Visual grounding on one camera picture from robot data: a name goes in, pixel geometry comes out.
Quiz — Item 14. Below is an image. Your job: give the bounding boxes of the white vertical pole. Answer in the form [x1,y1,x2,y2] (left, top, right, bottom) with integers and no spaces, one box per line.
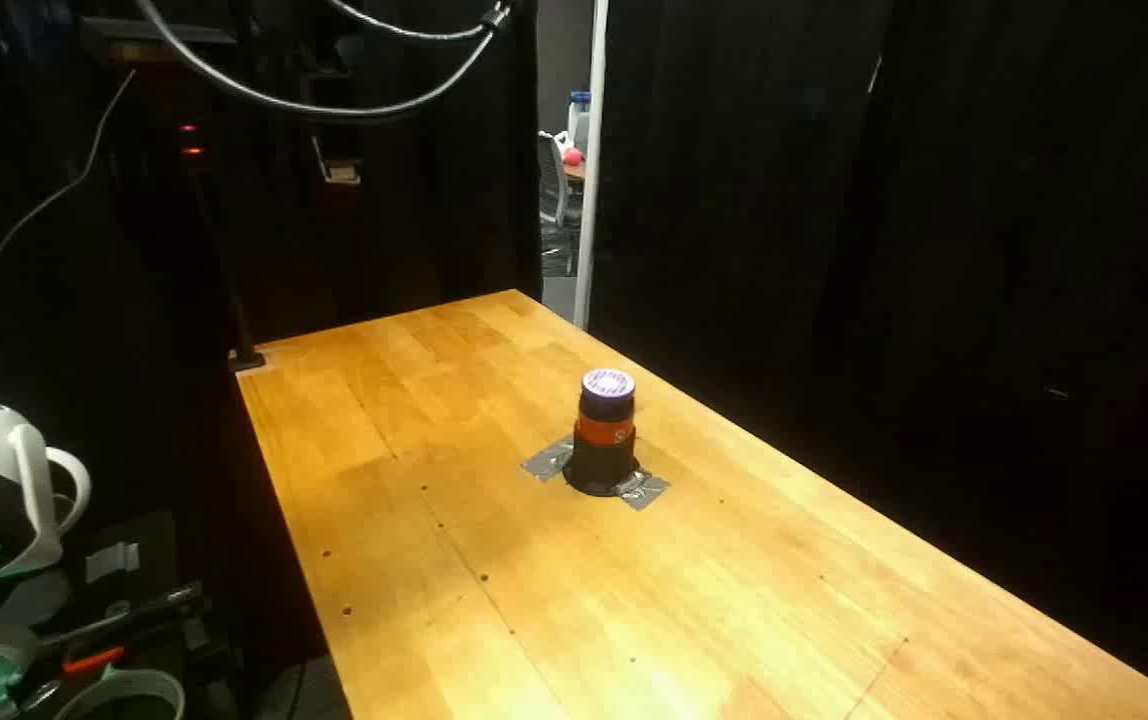
[574,0,612,330]

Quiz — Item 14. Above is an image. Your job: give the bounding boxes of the roll of tape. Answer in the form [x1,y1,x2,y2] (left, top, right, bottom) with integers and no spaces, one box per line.
[51,669,188,720]

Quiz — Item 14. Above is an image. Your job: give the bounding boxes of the orange rubber band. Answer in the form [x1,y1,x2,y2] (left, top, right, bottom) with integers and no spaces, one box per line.
[578,415,638,447]

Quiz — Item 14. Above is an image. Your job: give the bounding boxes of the orange-handled clamp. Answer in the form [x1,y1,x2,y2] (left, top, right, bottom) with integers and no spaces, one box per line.
[13,645,124,700]

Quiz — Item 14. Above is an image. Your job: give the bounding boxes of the dark upside-down cup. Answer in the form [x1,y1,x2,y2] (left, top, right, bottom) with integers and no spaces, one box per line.
[563,369,638,496]

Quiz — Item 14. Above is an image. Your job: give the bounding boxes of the grey hanging cable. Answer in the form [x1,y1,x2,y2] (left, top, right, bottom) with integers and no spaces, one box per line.
[132,0,521,123]

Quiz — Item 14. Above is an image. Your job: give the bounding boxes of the grey tape strip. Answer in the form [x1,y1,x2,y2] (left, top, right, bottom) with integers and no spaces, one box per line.
[524,439,669,511]

